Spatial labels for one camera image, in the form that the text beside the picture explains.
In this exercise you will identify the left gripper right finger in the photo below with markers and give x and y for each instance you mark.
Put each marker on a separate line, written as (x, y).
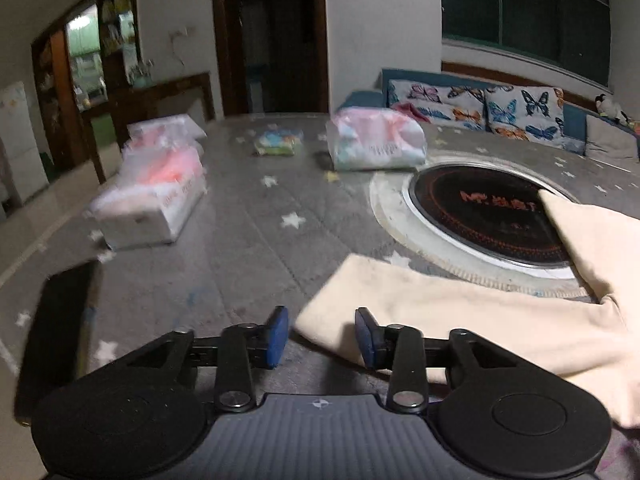
(490, 409)

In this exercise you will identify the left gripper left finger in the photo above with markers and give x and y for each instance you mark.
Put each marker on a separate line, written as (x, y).
(148, 411)

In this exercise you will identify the cream garment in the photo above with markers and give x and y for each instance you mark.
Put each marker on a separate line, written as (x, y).
(593, 346)

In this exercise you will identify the black smartphone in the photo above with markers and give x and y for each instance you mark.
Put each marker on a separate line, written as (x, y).
(55, 351)

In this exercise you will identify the round black induction cooktop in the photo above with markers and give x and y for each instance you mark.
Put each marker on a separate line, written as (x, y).
(480, 220)

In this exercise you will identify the white tissue box front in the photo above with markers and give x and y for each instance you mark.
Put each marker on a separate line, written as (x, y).
(151, 198)

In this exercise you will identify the white refrigerator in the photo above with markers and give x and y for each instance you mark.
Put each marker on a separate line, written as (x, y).
(20, 157)

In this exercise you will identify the pink tissue pack rear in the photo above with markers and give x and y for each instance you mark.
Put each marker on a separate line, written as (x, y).
(173, 131)

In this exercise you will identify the dark wooden side table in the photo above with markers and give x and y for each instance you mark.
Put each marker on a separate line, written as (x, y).
(128, 106)

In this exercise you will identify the grey plain cushion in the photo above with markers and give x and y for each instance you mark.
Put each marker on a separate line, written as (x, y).
(609, 143)

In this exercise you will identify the blue corner sofa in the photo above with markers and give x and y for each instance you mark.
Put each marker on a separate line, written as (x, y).
(575, 128)

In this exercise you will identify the right butterfly pillow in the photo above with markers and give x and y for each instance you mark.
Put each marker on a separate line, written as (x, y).
(532, 114)

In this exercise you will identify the butterfly pillow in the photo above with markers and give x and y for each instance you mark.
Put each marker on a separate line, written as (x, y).
(459, 106)
(532, 114)

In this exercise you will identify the small colourful tissue packet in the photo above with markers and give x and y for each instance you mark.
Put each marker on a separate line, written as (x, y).
(278, 142)

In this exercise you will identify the pink white tissue pack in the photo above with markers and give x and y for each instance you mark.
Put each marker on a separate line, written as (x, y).
(361, 138)

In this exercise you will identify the left butterfly pillow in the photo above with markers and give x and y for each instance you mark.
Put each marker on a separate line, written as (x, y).
(459, 106)

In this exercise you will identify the black white plush toy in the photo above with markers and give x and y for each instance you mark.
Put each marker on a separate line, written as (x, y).
(608, 108)

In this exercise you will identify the dark green framed window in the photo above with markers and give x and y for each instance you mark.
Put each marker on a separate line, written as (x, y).
(574, 35)

